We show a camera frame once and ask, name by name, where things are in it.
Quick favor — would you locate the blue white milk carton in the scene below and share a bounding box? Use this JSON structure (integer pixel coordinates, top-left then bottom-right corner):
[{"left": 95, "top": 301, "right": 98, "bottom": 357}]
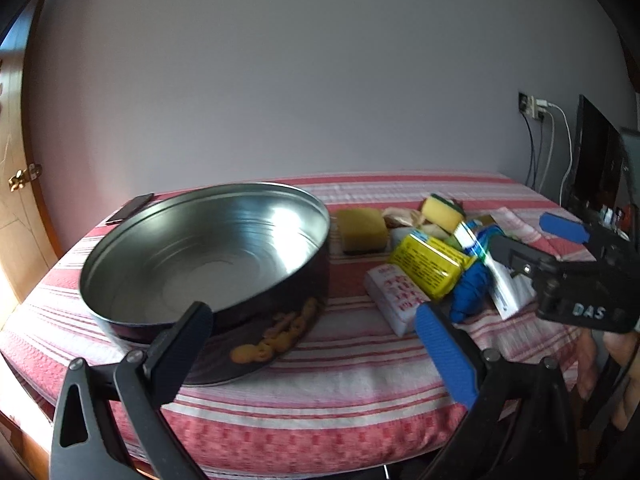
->
[{"left": 454, "top": 216, "right": 535, "bottom": 320}]

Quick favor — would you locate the blue knotted cloth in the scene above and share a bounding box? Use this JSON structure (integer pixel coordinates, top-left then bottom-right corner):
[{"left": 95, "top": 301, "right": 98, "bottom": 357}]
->
[{"left": 449, "top": 221, "right": 503, "bottom": 324}]

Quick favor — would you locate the yellow printed packet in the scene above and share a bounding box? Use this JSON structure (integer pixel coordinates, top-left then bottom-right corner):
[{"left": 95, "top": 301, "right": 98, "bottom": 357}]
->
[{"left": 388, "top": 230, "right": 476, "bottom": 302}]

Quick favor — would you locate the yellow green sponge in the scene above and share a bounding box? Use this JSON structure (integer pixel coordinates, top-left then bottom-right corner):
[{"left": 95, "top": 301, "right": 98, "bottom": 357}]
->
[
  {"left": 335, "top": 208, "right": 388, "bottom": 254},
  {"left": 421, "top": 194, "right": 465, "bottom": 234}
]

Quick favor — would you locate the beige snack packet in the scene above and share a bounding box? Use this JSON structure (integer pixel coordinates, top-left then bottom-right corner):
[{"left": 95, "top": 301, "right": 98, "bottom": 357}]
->
[{"left": 382, "top": 207, "right": 426, "bottom": 229}]

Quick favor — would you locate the white red-lettered pastry pack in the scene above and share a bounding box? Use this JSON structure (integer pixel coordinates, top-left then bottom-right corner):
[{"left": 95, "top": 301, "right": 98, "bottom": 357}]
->
[{"left": 363, "top": 263, "right": 431, "bottom": 337}]

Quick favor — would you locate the right hand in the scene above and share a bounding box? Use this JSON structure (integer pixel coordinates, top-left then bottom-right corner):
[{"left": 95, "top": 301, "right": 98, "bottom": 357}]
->
[{"left": 576, "top": 328, "right": 639, "bottom": 431}]

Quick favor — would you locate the black monitor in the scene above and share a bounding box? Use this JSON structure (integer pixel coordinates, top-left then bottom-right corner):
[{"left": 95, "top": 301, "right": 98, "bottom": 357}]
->
[{"left": 567, "top": 94, "right": 623, "bottom": 221}]

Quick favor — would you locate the red white striped tablecloth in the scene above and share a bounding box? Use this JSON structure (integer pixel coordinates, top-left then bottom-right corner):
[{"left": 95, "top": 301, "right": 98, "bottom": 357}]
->
[{"left": 1, "top": 171, "right": 588, "bottom": 479}]

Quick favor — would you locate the wooden door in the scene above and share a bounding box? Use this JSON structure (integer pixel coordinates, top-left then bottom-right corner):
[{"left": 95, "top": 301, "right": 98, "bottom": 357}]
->
[{"left": 1, "top": 0, "right": 62, "bottom": 307}]

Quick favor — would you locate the round metal cookie tin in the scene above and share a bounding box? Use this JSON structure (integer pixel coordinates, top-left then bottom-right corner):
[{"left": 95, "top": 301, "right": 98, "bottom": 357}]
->
[{"left": 79, "top": 182, "right": 331, "bottom": 386}]

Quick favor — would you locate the black smartphone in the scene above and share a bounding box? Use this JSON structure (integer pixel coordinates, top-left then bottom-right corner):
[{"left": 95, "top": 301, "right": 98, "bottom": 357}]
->
[{"left": 105, "top": 193, "right": 154, "bottom": 226}]

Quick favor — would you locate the dark power cable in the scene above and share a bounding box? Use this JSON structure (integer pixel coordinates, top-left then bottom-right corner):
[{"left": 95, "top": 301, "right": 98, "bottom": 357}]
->
[{"left": 519, "top": 112, "right": 547, "bottom": 191}]

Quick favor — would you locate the white charger cable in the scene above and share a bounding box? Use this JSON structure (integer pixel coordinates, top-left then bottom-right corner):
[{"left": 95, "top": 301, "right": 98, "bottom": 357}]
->
[{"left": 546, "top": 102, "right": 574, "bottom": 206}]

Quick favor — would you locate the wall power outlet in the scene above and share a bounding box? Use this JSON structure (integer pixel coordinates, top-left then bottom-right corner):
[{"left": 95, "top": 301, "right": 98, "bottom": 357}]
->
[{"left": 518, "top": 92, "right": 548, "bottom": 120}]

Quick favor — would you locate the brass door handle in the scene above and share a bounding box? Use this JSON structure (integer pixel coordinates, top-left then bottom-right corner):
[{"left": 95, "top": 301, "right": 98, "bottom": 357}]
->
[{"left": 8, "top": 162, "right": 42, "bottom": 193}]

